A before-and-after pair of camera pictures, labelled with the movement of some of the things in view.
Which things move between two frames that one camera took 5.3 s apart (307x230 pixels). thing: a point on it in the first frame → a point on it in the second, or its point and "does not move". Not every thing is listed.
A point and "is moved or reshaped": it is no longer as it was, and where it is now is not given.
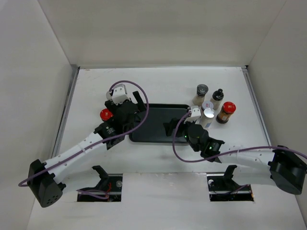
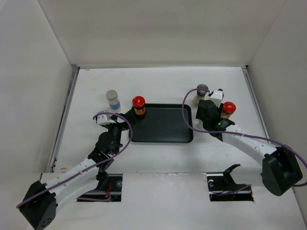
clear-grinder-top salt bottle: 202,90 does not move
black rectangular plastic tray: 152,130 does not move
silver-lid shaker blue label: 207,118 is moved or reshaped
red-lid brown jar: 105,114 is moved or reshaped
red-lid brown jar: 228,109 does not move
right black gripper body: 186,135 → 198,116
